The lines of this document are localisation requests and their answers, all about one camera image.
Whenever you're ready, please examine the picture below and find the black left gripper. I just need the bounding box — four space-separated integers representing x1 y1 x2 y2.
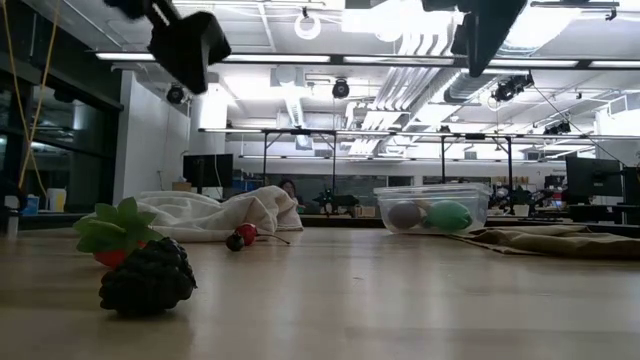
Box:
103 0 232 95

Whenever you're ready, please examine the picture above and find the green toy mango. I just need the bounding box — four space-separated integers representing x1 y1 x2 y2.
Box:
424 199 474 233

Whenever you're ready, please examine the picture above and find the brown toy kiwi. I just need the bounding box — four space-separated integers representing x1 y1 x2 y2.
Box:
387 200 423 231

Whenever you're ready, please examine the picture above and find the red toy strawberry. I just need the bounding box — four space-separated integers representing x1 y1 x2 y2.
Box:
73 196 164 269

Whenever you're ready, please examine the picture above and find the red toy cherry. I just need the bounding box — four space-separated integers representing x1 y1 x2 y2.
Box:
234 222 291 247

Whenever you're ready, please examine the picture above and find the clear plastic tupperware container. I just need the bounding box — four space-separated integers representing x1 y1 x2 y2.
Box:
373 182 494 236

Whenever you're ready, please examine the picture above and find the black computer monitor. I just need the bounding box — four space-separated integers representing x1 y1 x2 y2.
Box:
565 155 624 199
182 153 235 195

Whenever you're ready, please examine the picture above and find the white checked kitchen towel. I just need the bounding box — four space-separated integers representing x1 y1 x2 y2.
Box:
82 185 305 244

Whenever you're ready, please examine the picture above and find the person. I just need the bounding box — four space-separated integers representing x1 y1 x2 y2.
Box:
280 178 307 211

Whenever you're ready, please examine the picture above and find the white and yellow container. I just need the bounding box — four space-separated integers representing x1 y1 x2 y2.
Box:
46 187 68 213

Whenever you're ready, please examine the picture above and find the tan cloth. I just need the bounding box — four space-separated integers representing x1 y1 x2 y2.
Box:
447 224 640 260

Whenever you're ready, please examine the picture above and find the black toy blackberry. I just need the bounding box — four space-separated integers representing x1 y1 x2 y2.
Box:
98 236 198 317

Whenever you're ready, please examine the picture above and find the white ring light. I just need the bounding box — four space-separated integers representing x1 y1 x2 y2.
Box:
293 12 322 41

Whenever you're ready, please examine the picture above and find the black aluminium rig frame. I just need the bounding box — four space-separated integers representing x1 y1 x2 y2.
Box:
94 49 640 71

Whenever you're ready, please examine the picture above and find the yellow cable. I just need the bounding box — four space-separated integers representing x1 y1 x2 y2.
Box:
1 0 47 197
17 0 61 191

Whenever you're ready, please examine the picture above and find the black background rig frame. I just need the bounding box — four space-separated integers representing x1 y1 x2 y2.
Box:
259 128 515 189

